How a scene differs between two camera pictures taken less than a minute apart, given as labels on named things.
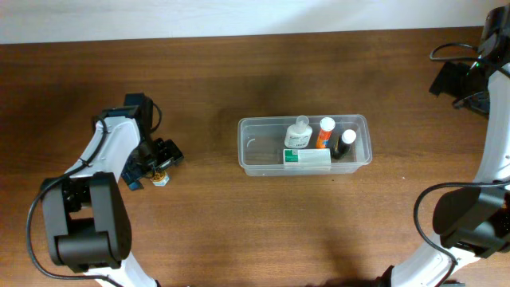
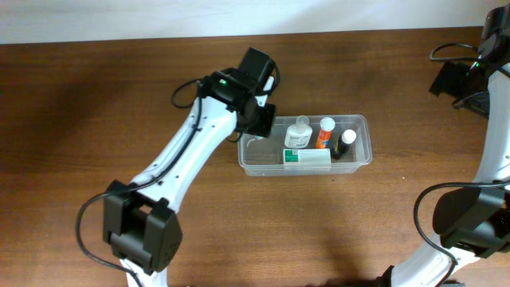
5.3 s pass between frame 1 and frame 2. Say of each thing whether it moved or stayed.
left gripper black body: moved
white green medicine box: stayed
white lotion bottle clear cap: stayed
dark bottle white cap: stayed
